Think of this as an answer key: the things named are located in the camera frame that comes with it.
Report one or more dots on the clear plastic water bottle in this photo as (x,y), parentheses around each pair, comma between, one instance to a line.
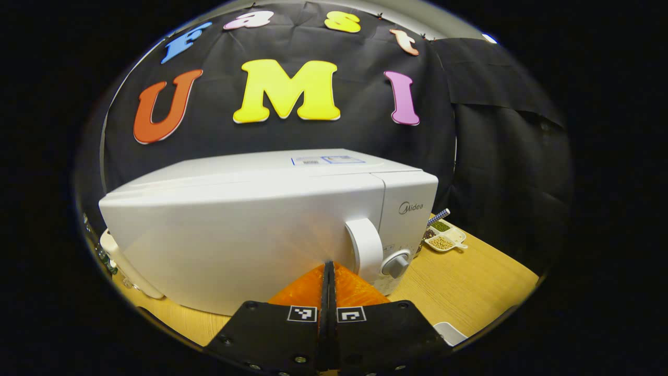
(106,260)

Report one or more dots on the blue white striped stick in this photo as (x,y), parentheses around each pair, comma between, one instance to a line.
(439,216)

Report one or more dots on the white toaster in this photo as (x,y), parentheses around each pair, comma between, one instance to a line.
(125,266)

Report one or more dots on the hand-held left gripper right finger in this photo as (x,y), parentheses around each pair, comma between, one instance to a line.
(381,334)

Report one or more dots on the white microwave oven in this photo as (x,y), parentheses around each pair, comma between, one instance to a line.
(250,224)

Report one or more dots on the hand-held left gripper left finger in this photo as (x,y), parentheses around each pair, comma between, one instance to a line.
(271,334)

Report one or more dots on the black backdrop cloth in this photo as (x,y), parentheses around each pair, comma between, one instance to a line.
(490,156)

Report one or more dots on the white divided dish with beans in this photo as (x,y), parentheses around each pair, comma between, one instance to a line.
(443,240)

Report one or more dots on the white rectangular plastic tray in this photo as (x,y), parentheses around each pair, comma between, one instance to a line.
(450,333)

